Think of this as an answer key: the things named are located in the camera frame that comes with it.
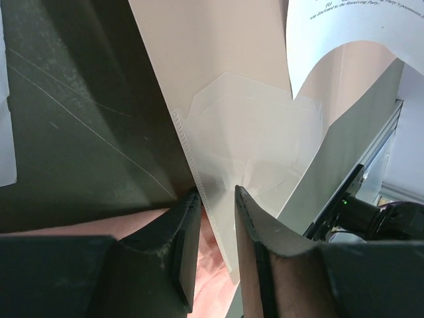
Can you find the white table form sheet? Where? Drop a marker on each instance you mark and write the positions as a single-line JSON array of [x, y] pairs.
[[8, 160]]

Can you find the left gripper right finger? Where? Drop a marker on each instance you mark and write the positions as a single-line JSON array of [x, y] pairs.
[[284, 274]]

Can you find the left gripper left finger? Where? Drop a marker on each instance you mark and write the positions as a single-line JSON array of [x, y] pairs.
[[150, 273]]

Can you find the beige paper folder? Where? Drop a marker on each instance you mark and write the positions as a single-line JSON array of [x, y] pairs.
[[222, 69]]

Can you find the pink folded cloth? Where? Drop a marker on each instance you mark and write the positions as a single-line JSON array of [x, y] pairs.
[[214, 289]]

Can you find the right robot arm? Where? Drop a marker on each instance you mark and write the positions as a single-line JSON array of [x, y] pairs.
[[347, 213]]

